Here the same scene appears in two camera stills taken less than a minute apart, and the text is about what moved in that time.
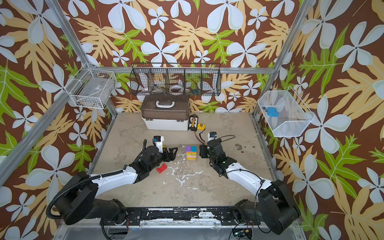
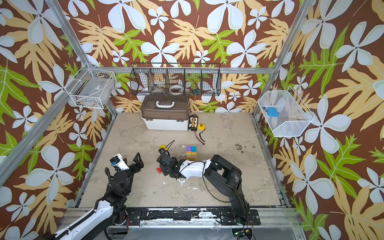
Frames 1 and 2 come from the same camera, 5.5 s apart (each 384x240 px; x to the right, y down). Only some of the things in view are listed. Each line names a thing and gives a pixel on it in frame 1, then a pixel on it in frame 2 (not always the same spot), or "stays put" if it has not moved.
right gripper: (208, 150) to (165, 158)
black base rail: (221, 216) stays put
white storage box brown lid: (165, 111) stays put
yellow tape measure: (201, 126) stays put
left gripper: (166, 154) to (122, 173)
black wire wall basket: (175, 79) stays put
